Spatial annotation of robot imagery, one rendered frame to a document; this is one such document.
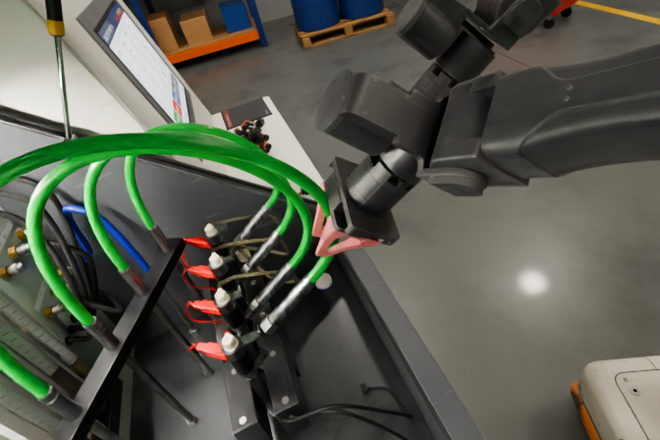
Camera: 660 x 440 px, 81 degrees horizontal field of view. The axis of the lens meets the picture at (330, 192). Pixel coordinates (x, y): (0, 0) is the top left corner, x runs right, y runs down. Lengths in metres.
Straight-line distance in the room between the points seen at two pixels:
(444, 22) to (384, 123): 0.22
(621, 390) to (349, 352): 0.89
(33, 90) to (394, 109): 0.57
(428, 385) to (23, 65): 0.75
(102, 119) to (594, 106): 0.67
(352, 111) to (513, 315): 1.62
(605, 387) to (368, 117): 1.27
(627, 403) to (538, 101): 1.25
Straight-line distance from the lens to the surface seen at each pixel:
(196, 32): 5.82
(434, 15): 0.50
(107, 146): 0.36
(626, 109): 0.24
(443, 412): 0.63
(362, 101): 0.31
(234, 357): 0.56
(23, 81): 0.74
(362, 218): 0.39
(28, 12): 0.71
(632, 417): 1.45
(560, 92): 0.26
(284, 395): 0.64
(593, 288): 2.02
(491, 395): 1.69
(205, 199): 0.77
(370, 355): 0.81
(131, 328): 0.66
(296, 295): 0.51
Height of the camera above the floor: 1.54
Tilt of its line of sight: 38 degrees down
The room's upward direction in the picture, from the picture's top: 15 degrees counter-clockwise
